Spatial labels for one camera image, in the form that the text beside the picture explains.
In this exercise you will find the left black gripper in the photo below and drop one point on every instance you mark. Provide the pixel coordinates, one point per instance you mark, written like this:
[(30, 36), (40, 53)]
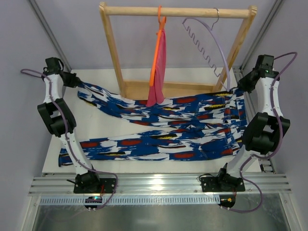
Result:
[(75, 80)]

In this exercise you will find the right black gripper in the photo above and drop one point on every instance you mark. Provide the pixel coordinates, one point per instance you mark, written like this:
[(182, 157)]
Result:
[(244, 83)]

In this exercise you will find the blue white patterned trousers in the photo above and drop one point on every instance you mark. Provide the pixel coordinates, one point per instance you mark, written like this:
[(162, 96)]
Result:
[(193, 128)]

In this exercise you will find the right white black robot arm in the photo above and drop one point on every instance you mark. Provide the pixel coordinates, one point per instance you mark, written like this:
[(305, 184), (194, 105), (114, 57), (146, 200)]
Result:
[(265, 61)]

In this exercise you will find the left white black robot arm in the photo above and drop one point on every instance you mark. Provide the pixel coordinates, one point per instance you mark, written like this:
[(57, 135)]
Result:
[(61, 123)]

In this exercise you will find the pink garment on hanger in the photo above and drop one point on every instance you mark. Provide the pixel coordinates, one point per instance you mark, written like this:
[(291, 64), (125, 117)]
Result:
[(155, 92)]

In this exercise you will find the orange plastic hanger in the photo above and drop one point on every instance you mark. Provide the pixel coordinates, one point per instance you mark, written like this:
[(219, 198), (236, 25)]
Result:
[(162, 22)]

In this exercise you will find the wooden clothes rack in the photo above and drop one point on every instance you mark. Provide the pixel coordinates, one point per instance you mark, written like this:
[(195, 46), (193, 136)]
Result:
[(130, 31)]

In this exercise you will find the right black connector board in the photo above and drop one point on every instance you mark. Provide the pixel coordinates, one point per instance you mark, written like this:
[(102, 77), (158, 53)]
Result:
[(227, 202)]

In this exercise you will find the black connector board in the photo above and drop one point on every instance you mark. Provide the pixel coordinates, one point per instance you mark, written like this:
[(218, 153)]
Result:
[(227, 202), (93, 202)]

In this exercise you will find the left black connector board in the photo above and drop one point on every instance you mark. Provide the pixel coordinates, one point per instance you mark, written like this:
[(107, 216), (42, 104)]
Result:
[(93, 202)]

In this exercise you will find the right aluminium side rail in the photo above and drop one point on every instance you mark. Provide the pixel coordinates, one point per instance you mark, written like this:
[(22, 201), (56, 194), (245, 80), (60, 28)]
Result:
[(262, 134)]

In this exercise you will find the aluminium front rail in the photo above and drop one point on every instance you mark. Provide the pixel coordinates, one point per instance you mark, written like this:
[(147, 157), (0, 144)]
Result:
[(155, 184)]

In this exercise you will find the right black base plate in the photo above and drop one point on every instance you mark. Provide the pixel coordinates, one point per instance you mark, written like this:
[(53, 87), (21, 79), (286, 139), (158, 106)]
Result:
[(217, 185)]

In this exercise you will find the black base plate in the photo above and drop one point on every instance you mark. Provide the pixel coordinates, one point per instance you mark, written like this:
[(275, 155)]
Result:
[(217, 185), (103, 185)]

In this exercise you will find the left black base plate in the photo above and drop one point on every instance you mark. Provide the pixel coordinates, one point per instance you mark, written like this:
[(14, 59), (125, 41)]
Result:
[(103, 185)]

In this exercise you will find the slotted grey cable duct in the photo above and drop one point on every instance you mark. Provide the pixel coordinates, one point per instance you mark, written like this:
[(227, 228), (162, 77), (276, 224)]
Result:
[(135, 200)]

